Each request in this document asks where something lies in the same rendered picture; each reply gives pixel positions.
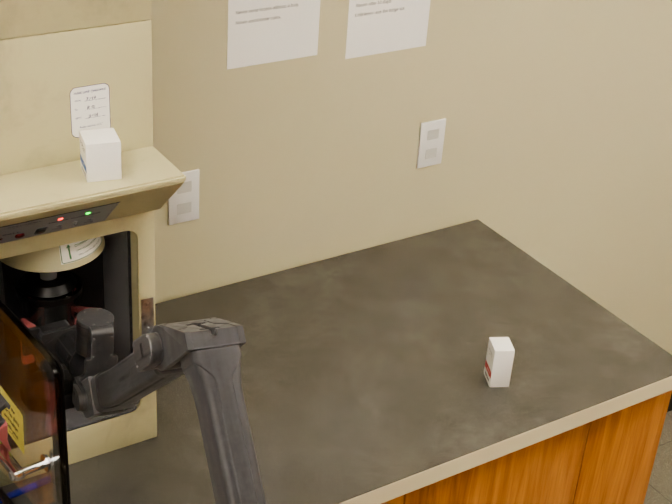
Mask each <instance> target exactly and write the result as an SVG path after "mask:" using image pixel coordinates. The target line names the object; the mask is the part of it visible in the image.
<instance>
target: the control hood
mask: <svg viewBox="0 0 672 504"><path fill-rule="evenodd" d="M121 167H122V179H117V180H107V181H98V182H87V181H86V179H85V176H84V174H83V172H82V169H81V162H80V160H77V161H72V162H67V163H62V164H56V165H51V166H46V167H41V168H36V169H30V170H25V171H20V172H15V173H9V174H4V175H0V227H3V226H8V225H12V224H17V223H22V222H27V221H31V220H36V219H41V218H45V217H50V216H55V215H59V214H64V213H69V212H73V211H78V210H83V209H88V208H92V207H97V206H102V205H106V204H111V203H116V202H120V203H119V204H118V205H117V206H116V208H115V209H114V210H113V211H112V212H111V214H110V215H109V216H108V217H107V219H106V220H105V221H108V220H112V219H117V218H121V217H126V216H130V215H135V214H140V213H144V212H149V211H153V210H158V209H160V208H161V207H162V206H163V205H164V204H165V203H166V202H167V201H168V200H169V199H170V197H171V196H172V195H173V194H174V193H175V192H176V191H177V190H178V189H179V188H180V187H181V185H182V184H183V183H184V181H185V180H186V176H185V175H184V174H183V173H182V172H181V171H180V170H178V169H177V168H176V167H175V166H174V165H173V164H172V163H171V162H170V161H169V160H168V159H166V158H165V157H164V156H163V155H162V154H161V153H160V152H159V151H158V150H157V149H156V148H154V147H153V146H150V147H145V148H140V149H135V150H130V151H124V152H121Z"/></svg>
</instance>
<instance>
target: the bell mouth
mask: <svg viewBox="0 0 672 504"><path fill-rule="evenodd" d="M104 246H105V239H104V237H103V236H101V237H96V238H92V239H87V240H83V241H79V242H74V243H70V244H65V245H61V246H57V247H52V248H48V249H43V250H39V251H34V252H30V253H26V254H21V255H17V256H12V257H8V258H4V259H0V261H1V262H3V263H4V264H6V265H8V266H10V267H13V268H15V269H19V270H23V271H28V272H38V273H50V272H60V271H66V270H71V269H74V268H77V267H80V266H83V265H85V264H87V263H89V262H91V261H92V260H94V259H95V258H96V257H98V256H99V255H100V254H101V252H102V251H103V249H104Z"/></svg>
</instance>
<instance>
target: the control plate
mask: <svg viewBox="0 0 672 504"><path fill-rule="evenodd" d="M119 203H120V202H116V203H111V204H106V205H102V206H97V207H92V208H88V209H83V210H78V211H73V212H69V213H64V214H59V215H55V216H50V217H45V218H41V219H36V220H31V221H27V222H22V223H17V224H12V225H8V226H3V227H0V238H3V239H2V240H0V243H5V242H9V241H14V240H19V239H23V238H28V237H32V236H37V235H41V234H46V233H50V232H55V231H59V230H64V229H69V228H73V227H78V226H82V225H87V224H91V223H96V222H100V221H105V220H106V219H107V217H108V216H109V215H110V214H111V212H112V211H113V210H114V209H115V208H116V206H117V205H118V204H119ZM90 211H91V213H90V214H86V215H85V213H86V212H90ZM62 217H64V219H62V220H57V219H58V218H62ZM90 218H94V219H93V220H92V221H93V222H90V221H88V219H90ZM76 221H78V223H77V225H76V226H75V225H74V224H72V223H73V222H76ZM58 225H63V226H61V227H62V229H59V227H57V226H58ZM44 227H48V228H47V229H46V231H45V232H44V233H40V234H34V233H35V232H36V230H37V229H39V228H44ZM20 233H24V234H25V236H24V237H22V238H15V235H17V234H20Z"/></svg>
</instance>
